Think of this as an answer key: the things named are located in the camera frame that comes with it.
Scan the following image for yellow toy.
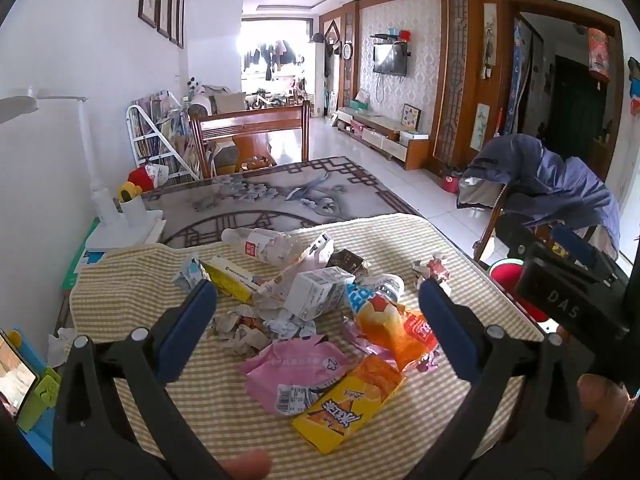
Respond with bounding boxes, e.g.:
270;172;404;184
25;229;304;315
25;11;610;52
116;182;144;206

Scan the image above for person's left hand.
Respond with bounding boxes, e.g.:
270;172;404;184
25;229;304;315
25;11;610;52
220;449;273;480

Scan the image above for clear plastic bottle red label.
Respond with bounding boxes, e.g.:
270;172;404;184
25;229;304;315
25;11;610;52
221;227;301;266

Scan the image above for blue white wrapper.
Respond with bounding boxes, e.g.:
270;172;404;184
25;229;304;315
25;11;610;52
172;257;213;293

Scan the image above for wall scroll painting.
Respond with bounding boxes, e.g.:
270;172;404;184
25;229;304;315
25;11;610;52
482;2;499;81

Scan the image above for white desk lamp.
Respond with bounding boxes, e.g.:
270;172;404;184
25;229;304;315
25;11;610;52
0;87;166;252

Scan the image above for yellow paper box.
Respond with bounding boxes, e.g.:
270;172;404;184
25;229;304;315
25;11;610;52
202;256;263;303

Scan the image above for wooden chair with jacket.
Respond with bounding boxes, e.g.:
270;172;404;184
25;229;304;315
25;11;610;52
472;185;512;264

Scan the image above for pale pink plastic bag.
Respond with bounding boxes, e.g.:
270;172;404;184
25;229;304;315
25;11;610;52
239;335;362;417

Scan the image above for person's right hand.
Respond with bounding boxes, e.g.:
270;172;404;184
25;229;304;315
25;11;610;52
576;374;638;467

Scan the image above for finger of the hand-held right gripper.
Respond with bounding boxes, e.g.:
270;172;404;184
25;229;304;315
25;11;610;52
550;224;617;281
497;210;548;263

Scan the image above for red white wrapper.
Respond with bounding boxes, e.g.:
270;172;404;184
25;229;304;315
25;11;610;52
411;255;453;295

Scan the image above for grey floral table cover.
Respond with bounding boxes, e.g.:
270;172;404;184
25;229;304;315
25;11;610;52
140;156;426;250

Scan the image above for crushed white striped cup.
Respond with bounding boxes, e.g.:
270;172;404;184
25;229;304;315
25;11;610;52
360;272;406;306

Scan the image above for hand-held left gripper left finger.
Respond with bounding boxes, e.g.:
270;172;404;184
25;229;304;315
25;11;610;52
52;277;231;480

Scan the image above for green phone stand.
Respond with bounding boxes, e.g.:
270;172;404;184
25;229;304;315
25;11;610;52
17;367;63;433

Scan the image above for wooden television cabinet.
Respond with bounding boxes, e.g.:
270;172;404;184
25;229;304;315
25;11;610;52
334;107;432;171

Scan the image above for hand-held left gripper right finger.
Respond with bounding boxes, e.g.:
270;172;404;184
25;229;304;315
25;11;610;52
400;276;586;480

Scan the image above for blue door poster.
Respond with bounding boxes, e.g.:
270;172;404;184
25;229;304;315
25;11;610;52
502;17;532;136

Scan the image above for white tissue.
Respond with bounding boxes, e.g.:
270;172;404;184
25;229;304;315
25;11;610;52
47;327;77;367
265;316;319;345

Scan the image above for orange chips bag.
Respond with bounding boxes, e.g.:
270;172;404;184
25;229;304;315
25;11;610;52
345;282;441;367

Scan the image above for yellow orange snack box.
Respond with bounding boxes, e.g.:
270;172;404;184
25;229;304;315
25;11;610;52
291;355;407;456

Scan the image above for wall television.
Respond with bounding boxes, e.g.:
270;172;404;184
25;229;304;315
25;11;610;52
372;42;408;77

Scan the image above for red basin green rim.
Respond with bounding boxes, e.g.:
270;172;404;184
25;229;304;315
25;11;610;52
490;258;551;326

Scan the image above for green blue books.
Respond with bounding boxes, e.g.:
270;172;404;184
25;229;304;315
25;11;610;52
62;217;109;292

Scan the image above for red printed paper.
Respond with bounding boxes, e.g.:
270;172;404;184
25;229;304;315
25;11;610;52
210;307;281;361

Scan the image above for hanging clothes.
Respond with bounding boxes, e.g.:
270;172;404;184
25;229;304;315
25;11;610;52
242;40;307;82

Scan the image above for blue jacket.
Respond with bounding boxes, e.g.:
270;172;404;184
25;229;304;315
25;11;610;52
456;134;621;257

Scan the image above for yellow checked table mat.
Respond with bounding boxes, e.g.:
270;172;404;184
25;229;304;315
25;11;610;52
69;213;546;480

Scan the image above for smartphone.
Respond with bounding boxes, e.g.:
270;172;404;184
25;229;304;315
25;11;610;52
0;330;40;421

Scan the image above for white pen cup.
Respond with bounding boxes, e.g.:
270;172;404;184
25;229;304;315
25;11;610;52
120;195;149;227

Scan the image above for sofa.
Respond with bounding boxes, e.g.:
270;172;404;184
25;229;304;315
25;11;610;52
187;85;249;117

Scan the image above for white book rack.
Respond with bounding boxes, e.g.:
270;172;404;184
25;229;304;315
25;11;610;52
125;90;206;186

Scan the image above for white milk carton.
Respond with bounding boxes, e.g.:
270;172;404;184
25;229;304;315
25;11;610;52
282;269;358;322

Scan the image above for red hanging lantern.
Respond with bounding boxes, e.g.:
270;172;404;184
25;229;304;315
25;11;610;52
586;27;612;84

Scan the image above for red plush toy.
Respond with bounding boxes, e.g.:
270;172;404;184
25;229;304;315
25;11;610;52
127;164;169;193

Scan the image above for dark door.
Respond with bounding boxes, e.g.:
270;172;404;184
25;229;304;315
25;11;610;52
552;55;609;137

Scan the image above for white balance bike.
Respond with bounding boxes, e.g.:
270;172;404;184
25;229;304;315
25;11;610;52
250;91;284;110

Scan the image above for brown snack wrapper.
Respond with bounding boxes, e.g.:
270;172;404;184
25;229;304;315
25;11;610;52
326;249;367;275

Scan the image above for small framed geometric picture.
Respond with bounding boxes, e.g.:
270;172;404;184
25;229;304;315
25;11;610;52
401;103;423;134

